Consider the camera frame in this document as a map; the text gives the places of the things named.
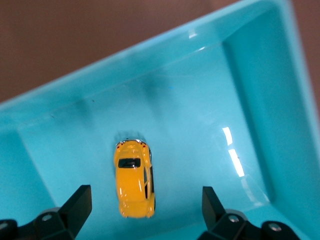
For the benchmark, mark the brown table cover mat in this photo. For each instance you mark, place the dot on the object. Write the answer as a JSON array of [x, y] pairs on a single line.
[[75, 37]]

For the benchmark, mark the cyan plastic bin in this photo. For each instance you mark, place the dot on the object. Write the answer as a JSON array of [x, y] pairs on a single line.
[[200, 112]]

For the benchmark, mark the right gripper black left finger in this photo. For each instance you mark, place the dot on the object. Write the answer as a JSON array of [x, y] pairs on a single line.
[[67, 220]]

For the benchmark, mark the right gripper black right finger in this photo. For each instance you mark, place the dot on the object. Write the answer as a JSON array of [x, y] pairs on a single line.
[[216, 221]]

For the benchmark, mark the yellow beetle toy car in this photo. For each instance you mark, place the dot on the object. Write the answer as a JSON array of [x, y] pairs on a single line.
[[132, 180]]

